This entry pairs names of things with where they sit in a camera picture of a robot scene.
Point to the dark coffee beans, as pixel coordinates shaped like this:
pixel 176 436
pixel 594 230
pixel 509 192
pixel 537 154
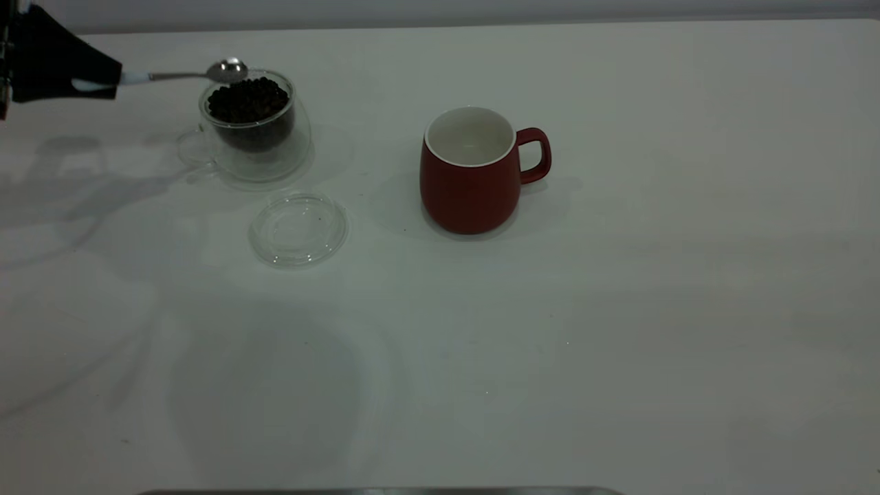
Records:
pixel 247 103

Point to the clear round glass lid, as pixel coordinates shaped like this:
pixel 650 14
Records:
pixel 299 234

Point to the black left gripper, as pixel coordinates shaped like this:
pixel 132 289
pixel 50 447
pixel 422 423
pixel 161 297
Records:
pixel 5 69

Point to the red ceramic mug white inside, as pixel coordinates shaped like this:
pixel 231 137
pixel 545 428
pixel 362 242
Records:
pixel 467 196

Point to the clear double-wall glass cup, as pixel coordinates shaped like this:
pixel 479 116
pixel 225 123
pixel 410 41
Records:
pixel 275 165

